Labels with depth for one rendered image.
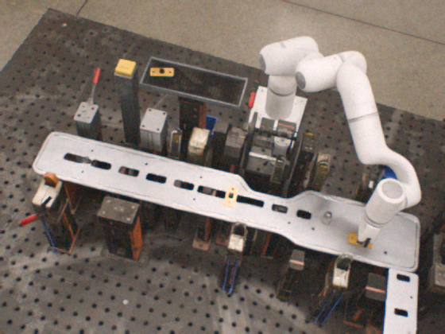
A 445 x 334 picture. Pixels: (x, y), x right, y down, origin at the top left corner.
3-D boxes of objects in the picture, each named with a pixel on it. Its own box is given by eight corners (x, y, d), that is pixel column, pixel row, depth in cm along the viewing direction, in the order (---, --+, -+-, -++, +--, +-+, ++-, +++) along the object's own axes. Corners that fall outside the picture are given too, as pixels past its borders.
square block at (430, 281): (396, 320, 207) (434, 284, 177) (398, 300, 211) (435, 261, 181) (418, 325, 207) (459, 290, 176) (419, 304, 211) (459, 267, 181)
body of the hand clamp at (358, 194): (337, 232, 225) (361, 187, 196) (339, 217, 229) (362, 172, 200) (351, 235, 225) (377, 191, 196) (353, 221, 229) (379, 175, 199)
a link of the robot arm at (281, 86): (264, 77, 233) (268, 37, 212) (304, 66, 236) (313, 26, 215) (274, 99, 227) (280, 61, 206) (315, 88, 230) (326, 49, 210)
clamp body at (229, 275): (214, 290, 208) (219, 251, 179) (221, 261, 215) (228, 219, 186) (237, 296, 208) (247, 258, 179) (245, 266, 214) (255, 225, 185)
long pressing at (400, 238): (25, 178, 195) (25, 176, 194) (52, 129, 207) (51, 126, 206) (417, 276, 186) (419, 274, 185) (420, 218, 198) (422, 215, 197)
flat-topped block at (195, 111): (177, 158, 239) (177, 89, 201) (183, 143, 243) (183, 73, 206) (200, 164, 238) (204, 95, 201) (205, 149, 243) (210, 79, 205)
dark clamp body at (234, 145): (212, 201, 229) (217, 148, 197) (219, 175, 236) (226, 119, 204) (237, 207, 228) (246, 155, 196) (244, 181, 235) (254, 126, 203)
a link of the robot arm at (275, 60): (296, 65, 224) (257, 75, 221) (291, 36, 220) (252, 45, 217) (353, 88, 178) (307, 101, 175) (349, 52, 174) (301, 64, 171)
